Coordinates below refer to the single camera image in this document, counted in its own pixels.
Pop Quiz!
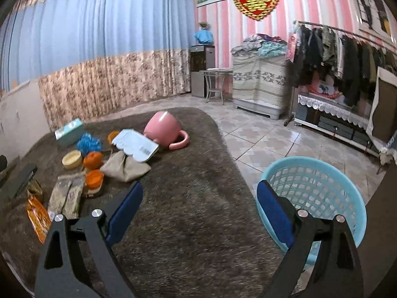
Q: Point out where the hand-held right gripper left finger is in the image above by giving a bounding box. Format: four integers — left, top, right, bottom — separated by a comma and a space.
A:
35, 181, 144, 298

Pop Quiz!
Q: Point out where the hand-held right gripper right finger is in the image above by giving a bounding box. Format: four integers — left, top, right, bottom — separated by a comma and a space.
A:
256, 180, 364, 298

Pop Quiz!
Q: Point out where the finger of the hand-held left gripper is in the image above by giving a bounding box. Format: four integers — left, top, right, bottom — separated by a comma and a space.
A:
0, 163, 38, 200

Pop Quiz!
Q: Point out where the cream ridged bowl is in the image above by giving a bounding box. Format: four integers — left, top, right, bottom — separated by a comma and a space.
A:
62, 149, 84, 170

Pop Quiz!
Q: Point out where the white paper card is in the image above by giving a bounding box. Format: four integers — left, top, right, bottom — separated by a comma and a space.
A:
111, 129, 159, 163

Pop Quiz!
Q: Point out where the light blue plastic basket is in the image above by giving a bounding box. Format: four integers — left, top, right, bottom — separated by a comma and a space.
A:
256, 157, 366, 270

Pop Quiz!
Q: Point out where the small dark yellow packet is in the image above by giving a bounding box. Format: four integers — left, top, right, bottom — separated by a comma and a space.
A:
27, 180, 44, 204

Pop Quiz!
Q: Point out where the pale green snack packet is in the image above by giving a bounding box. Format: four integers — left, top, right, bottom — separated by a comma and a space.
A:
62, 175, 86, 219
47, 178, 72, 215

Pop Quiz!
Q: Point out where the orange snack packet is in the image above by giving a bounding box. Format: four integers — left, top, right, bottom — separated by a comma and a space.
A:
26, 197, 52, 244

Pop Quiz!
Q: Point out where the orange ball upper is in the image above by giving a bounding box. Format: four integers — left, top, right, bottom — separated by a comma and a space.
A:
83, 151, 103, 171

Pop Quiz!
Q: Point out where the teal tissue box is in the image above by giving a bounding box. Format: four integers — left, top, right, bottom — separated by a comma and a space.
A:
55, 119, 85, 148

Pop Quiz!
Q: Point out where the blue mesh scrubber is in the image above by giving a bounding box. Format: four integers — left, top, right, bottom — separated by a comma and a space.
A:
76, 132, 102, 156

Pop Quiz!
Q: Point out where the pink piggy bank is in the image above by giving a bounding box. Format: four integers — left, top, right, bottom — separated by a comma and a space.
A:
143, 111, 190, 151

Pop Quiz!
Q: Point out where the metal clothes rack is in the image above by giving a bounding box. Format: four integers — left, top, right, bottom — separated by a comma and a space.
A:
284, 20, 397, 128

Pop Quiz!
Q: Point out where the low dark cabinet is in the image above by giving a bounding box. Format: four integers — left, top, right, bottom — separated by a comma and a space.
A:
294, 93, 382, 156

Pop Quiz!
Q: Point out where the white lace cloth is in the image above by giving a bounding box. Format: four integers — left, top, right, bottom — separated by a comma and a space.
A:
298, 94, 376, 128

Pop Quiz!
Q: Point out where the red and pink bundle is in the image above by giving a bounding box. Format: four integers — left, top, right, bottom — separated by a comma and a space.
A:
305, 79, 342, 99

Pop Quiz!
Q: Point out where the cloth covered cabinet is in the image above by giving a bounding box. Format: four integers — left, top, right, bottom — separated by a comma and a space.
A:
231, 51, 289, 121

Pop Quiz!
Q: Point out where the small metal stool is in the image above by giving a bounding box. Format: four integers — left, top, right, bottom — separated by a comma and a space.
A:
198, 68, 233, 104

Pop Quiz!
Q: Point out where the brown board with white cover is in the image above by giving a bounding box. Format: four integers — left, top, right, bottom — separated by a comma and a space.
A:
367, 67, 397, 151

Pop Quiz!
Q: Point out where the grey water dispenser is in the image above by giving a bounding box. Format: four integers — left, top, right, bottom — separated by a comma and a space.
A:
190, 45, 215, 97

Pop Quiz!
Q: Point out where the blue and floral curtain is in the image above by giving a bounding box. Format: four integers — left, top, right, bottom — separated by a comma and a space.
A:
0, 0, 196, 128

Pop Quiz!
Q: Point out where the pink hanging bag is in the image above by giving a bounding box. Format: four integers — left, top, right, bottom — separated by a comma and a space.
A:
285, 33, 299, 63

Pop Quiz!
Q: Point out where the pile of folded clothes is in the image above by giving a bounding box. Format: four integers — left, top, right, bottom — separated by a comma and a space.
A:
231, 34, 287, 57

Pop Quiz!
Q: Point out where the row of hanging clothes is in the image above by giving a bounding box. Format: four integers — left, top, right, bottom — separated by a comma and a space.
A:
285, 25, 397, 108

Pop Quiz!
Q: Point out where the blue covered water bottle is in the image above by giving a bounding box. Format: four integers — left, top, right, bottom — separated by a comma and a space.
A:
194, 22, 214, 45

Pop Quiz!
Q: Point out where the red gold heart decoration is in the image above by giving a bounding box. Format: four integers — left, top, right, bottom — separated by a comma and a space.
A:
233, 0, 280, 22

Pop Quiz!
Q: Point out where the framed wall poster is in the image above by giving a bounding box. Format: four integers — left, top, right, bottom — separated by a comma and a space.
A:
347, 0, 396, 42

